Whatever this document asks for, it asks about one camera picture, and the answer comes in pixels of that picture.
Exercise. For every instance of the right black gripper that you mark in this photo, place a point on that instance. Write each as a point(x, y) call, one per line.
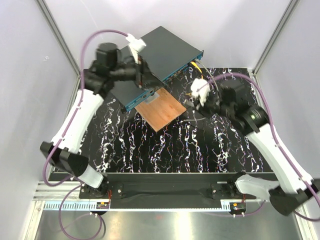
point(203, 109)

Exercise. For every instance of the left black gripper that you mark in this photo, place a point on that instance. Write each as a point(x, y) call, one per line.
point(144, 78)

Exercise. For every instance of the silver transceiver module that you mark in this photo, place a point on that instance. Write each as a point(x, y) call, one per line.
point(188, 103)

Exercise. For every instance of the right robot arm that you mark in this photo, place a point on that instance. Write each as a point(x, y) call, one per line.
point(293, 186)

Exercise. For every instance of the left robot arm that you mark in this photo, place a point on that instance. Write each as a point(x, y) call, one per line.
point(62, 152)

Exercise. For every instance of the wooden board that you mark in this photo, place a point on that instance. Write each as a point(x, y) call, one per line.
point(162, 111)

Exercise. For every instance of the black marble pattern mat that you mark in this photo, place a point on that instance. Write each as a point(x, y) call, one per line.
point(118, 142)

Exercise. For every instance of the grey metal bracket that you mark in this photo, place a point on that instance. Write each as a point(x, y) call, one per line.
point(151, 98)

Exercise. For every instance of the teal network switch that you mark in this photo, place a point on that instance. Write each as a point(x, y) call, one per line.
point(166, 55)

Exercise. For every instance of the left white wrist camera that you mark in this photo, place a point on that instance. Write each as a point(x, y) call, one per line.
point(135, 46)

